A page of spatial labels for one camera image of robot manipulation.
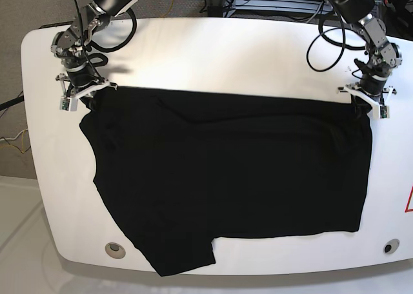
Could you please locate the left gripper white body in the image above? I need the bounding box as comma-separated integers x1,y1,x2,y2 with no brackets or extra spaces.
336,84,398,110

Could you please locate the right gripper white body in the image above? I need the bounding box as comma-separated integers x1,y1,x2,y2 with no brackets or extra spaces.
55,73,118,101

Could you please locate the black T-shirt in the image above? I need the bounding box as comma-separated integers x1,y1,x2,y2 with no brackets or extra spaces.
79,86,374,277

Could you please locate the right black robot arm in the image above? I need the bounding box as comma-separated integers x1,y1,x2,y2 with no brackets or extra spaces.
51,0,356,123

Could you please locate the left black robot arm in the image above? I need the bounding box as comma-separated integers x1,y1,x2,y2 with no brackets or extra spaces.
92,0,402,119

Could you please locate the red warning sticker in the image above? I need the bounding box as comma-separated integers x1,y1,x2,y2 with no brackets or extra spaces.
405,188,413,213

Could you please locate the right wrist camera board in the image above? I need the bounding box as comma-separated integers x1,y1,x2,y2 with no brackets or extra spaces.
59,97,78,112

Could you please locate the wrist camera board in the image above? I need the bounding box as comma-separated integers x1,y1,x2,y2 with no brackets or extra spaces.
59,97,78,112
372,104,390,119

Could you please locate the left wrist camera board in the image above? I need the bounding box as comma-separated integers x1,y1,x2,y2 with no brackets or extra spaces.
372,104,390,119

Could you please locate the white floor cable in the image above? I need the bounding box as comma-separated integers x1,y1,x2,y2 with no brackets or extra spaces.
0,128,30,146

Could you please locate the aluminium frame rail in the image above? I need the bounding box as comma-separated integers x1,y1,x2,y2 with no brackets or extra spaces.
232,0,332,15

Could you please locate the yellow cable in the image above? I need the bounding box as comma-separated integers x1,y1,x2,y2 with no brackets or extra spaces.
161,0,177,18

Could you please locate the table cable grommet hole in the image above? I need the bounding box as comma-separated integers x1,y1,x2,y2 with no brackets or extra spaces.
383,239,400,255

